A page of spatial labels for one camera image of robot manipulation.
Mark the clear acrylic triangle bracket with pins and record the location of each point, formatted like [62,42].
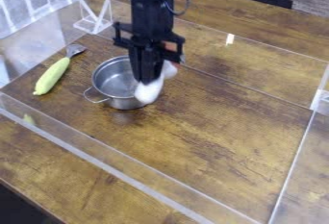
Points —
[95,23]

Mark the green handled metal spoon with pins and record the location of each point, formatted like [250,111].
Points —
[57,70]

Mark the clear acrylic enclosure wall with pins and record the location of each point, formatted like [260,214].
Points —
[184,198]

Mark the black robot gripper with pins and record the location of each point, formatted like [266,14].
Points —
[150,30]

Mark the silver metal pot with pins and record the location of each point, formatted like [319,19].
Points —
[114,82]

